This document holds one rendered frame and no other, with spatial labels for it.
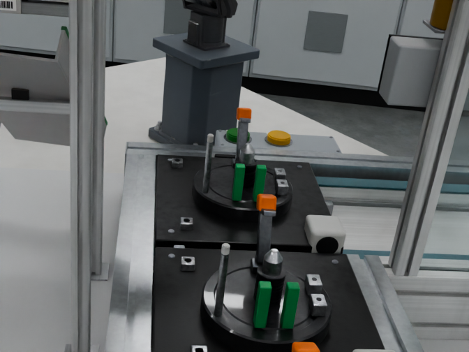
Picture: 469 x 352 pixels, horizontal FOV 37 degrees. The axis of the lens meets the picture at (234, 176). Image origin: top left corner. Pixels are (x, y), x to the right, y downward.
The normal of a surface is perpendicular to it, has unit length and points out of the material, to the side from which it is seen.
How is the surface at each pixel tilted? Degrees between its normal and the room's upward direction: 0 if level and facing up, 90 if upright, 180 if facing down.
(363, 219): 0
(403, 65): 90
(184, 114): 90
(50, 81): 135
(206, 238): 0
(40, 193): 0
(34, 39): 90
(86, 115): 90
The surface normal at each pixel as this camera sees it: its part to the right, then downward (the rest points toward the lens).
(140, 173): 0.11, -0.88
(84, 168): 0.09, 0.47
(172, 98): -0.73, 0.25
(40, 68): -0.13, 0.94
